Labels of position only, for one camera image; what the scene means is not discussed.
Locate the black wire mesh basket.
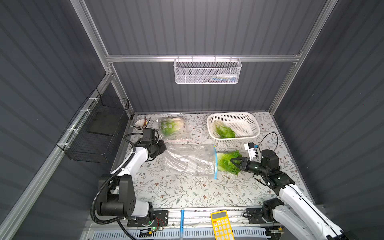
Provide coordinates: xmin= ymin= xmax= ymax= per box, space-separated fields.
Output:
xmin=57 ymin=91 xmax=130 ymax=164

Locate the white wire wall basket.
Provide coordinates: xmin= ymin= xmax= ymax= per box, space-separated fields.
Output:
xmin=173 ymin=59 xmax=242 ymax=85

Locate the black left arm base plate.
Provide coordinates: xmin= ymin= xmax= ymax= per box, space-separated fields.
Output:
xmin=127 ymin=210 xmax=169 ymax=228

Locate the white perforated plastic basket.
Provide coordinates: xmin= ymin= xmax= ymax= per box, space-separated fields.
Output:
xmin=207 ymin=112 xmax=261 ymax=143

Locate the white cup pen holder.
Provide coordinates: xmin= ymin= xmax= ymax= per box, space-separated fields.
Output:
xmin=130 ymin=115 xmax=151 ymax=130

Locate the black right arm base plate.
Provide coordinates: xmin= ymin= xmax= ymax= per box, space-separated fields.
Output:
xmin=243 ymin=207 xmax=279 ymax=224

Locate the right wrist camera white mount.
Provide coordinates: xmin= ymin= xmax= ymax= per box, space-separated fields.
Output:
xmin=244 ymin=143 xmax=259 ymax=161

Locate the blue pen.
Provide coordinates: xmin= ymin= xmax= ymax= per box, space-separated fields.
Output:
xmin=180 ymin=209 xmax=185 ymax=240

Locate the chinese cabbage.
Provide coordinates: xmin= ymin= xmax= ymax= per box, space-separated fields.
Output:
xmin=217 ymin=151 xmax=242 ymax=176
xmin=213 ymin=121 xmax=236 ymax=139
xmin=161 ymin=117 xmax=185 ymax=136

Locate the white slotted cable duct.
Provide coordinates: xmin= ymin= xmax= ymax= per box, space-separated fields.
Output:
xmin=90 ymin=227 xmax=271 ymax=240

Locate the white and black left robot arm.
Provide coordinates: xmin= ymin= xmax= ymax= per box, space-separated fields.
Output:
xmin=90 ymin=129 xmax=167 ymax=225

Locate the yellow calculator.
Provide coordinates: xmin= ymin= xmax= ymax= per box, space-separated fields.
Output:
xmin=210 ymin=210 xmax=235 ymax=240

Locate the clear zip-top bag pink seal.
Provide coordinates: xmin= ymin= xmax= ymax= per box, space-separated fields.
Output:
xmin=156 ymin=116 xmax=191 ymax=141

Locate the clear zip-top bag blue seal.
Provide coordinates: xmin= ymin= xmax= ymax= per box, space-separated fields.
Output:
xmin=164 ymin=144 xmax=218 ymax=179

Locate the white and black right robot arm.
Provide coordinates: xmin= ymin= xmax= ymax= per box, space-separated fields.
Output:
xmin=231 ymin=149 xmax=349 ymax=240

